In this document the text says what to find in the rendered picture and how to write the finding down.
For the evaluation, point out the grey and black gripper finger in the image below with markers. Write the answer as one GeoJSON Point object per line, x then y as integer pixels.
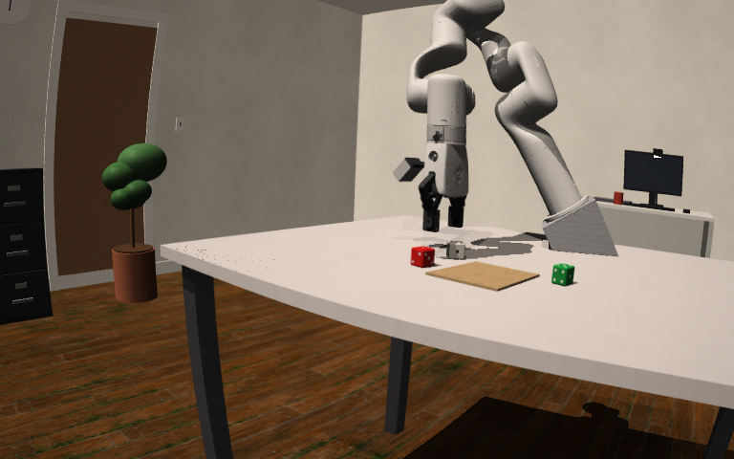
{"type": "Point", "coordinates": [431, 213]}
{"type": "Point", "coordinates": [456, 212]}

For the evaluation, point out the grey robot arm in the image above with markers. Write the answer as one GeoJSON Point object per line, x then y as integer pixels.
{"type": "Point", "coordinates": [444, 97]}

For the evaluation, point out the tan mat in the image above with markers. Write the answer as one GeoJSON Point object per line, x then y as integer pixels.
{"type": "Point", "coordinates": [483, 275]}

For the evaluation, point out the green die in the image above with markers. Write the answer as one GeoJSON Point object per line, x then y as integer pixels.
{"type": "Point", "coordinates": [562, 274]}

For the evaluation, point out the red die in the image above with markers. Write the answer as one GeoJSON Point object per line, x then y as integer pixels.
{"type": "Point", "coordinates": [422, 257]}

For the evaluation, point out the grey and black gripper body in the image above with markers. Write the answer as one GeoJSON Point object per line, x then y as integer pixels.
{"type": "Point", "coordinates": [450, 163]}

